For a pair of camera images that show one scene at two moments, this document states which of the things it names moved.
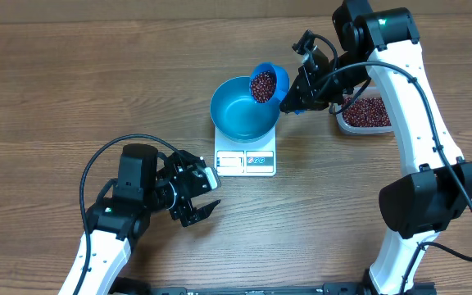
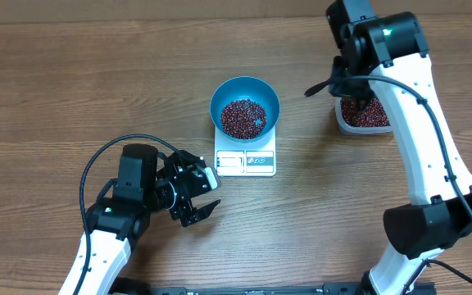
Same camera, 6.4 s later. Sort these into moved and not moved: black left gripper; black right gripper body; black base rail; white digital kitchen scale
Moved: black right gripper body
Not moved: black left gripper; black base rail; white digital kitchen scale
